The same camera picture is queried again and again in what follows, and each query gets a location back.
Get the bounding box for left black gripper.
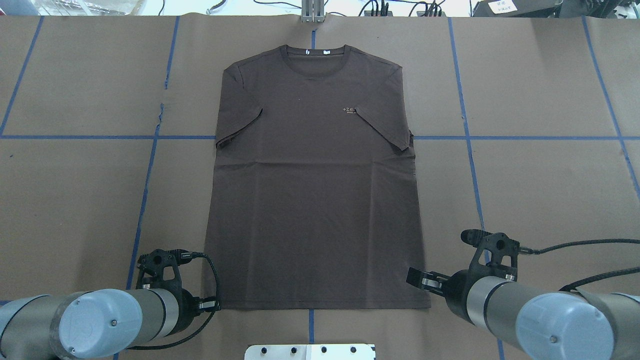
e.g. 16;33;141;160
177;289;221;332

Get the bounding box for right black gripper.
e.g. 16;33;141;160
406;267;471;321

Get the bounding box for dark brown t-shirt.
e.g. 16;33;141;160
205;45;431;311

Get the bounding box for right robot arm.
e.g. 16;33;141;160
406;268;640;360

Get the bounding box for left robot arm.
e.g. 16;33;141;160
1;288;220;360

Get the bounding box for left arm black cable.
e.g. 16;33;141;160
127;252;221;351

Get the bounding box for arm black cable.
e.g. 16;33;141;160
519;239;640;293
127;252;221;351

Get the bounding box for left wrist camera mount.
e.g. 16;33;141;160
135;249;204;291

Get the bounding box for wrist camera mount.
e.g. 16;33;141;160
135;249;204;291
461;228;521;281

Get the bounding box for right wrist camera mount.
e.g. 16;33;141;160
461;228;521;281

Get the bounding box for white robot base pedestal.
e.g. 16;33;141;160
244;343;377;360

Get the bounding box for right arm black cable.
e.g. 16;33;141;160
519;239;640;293

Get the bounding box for aluminium frame post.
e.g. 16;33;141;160
301;0;326;24

